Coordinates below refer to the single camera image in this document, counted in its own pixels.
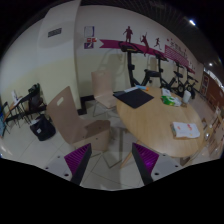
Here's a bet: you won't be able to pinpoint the green tissue pack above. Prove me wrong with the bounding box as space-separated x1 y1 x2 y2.
161 96 181 107

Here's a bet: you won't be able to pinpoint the black exercise bike right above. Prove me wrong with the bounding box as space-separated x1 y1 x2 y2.
173 61 200 100

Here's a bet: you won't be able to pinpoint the beige plywood chair far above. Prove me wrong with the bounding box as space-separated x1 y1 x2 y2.
91 70 117 114

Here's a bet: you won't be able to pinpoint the beige plywood chair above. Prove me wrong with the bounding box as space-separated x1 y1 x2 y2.
47 86 110 152
91 70 117 114

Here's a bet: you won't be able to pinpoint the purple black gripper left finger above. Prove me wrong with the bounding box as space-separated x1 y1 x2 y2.
64 144 92 185

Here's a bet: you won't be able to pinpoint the wall poster frames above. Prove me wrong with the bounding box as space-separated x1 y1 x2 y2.
84 26 97 49

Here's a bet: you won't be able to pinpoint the beige plywood chair near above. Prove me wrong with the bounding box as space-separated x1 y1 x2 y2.
47 86 110 152

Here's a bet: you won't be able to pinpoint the black exercise bike left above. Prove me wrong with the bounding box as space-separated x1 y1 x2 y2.
118 41 161 88

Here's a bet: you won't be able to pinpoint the black bag on floor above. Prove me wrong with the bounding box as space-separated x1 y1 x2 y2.
30 114 56 141

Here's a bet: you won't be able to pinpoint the round wooden table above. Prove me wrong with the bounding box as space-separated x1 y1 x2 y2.
117 87 204 159

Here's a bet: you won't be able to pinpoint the wall air vent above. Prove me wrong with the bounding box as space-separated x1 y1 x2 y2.
48 28 62 38

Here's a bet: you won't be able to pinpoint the black laptop mat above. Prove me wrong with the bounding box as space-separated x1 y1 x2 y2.
113 89 153 109

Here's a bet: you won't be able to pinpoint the white paper cup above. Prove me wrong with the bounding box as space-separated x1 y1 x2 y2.
182 90 191 103

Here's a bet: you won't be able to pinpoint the black exercise bike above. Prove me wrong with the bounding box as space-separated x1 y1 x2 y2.
118 41 161 88
173 61 200 100
143 52 185 94

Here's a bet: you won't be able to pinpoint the black exercise bike middle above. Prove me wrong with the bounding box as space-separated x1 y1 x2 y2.
143 52 185 94

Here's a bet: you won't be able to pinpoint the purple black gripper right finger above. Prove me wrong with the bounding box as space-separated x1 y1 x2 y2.
132 143 159 185

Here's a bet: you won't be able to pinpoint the black folding chair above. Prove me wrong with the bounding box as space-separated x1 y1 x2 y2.
6 83 46 124

